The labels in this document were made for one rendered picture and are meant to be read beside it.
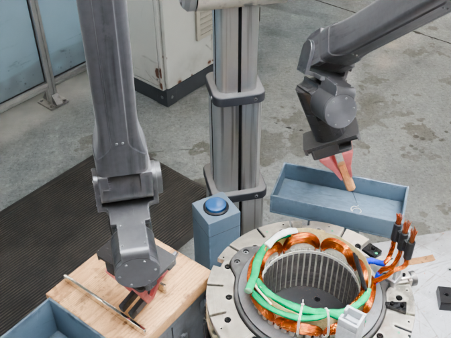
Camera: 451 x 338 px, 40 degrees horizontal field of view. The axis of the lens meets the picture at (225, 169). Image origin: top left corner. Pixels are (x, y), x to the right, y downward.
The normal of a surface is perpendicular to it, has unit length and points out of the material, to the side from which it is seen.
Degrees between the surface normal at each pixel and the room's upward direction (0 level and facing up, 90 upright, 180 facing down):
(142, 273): 93
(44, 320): 90
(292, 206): 90
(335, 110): 74
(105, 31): 98
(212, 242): 90
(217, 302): 0
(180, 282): 0
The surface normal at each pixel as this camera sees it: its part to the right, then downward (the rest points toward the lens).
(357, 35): -0.93, -0.04
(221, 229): 0.50, 0.55
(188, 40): 0.76, 0.41
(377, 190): -0.32, 0.60
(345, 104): 0.29, 0.37
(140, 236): 0.04, -0.68
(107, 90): 0.22, 0.72
